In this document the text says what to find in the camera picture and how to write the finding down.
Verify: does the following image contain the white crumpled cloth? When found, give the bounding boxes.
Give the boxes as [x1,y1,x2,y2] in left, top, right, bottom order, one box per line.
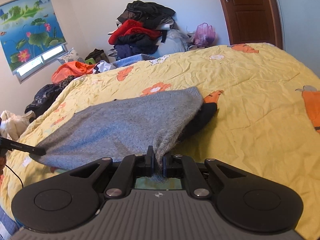
[93,60,117,75]

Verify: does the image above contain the black cable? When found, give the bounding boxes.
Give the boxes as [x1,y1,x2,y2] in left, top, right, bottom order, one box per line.
[4,164,25,188]

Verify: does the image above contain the lotus print roller blind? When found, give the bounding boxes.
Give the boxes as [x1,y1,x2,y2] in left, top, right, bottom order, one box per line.
[0,0,67,75]

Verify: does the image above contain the dark floral cloth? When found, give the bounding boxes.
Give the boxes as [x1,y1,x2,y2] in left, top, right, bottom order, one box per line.
[24,84,63,117]

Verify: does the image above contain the light blue folded towel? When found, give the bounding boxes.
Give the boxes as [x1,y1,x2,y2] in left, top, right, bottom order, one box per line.
[111,54,157,68]

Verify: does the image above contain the leopard print cloth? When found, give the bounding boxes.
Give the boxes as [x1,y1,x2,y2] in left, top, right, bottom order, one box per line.
[58,74,77,92]

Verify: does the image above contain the orange plastic bag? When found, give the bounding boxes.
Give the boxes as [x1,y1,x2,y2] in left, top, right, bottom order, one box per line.
[51,60,97,85]

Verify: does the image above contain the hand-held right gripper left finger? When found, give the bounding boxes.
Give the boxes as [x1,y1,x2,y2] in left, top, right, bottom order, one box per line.
[65,145,154,200]

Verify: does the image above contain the blue striped bed sheet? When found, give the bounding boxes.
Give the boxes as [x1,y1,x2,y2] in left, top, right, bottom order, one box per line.
[0,205,22,240]

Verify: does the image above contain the clear plastic bag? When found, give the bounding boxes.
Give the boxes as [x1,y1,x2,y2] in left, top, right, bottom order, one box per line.
[160,29,192,54]

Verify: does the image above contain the white padded jacket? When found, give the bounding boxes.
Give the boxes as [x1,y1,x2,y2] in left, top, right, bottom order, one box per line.
[0,109,36,142]

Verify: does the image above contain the yellow carrot print quilt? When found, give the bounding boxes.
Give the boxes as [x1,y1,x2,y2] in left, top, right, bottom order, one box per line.
[0,42,320,240]

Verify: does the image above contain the white flower-print wardrobe door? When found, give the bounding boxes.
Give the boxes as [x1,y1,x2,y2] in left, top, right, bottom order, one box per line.
[272,0,320,77]

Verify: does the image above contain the brown wooden door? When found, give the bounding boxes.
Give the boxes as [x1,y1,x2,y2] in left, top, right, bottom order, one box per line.
[214,0,284,50]

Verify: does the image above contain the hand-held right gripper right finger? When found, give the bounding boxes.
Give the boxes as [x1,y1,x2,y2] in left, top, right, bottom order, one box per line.
[162,154,253,200]

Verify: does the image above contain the pink plastic bag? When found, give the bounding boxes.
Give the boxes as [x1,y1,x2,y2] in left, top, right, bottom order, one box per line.
[194,22,216,47]

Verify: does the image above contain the dark olive bag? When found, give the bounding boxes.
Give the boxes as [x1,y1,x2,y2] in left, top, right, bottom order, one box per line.
[84,48,109,64]

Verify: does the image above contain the white floral pillow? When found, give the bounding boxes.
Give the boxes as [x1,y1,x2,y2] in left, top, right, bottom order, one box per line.
[57,47,84,65]

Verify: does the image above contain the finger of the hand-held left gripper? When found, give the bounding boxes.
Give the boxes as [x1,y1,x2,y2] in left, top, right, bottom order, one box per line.
[0,136,47,156]

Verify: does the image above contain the grey sweater with navy sleeves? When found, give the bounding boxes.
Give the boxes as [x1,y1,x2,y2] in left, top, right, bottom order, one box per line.
[29,86,218,183]

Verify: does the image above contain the window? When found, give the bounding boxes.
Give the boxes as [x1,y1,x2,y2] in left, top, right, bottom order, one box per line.
[15,44,68,83]

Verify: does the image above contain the pile of clothes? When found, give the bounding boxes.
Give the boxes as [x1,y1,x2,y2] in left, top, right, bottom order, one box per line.
[107,0,177,55]

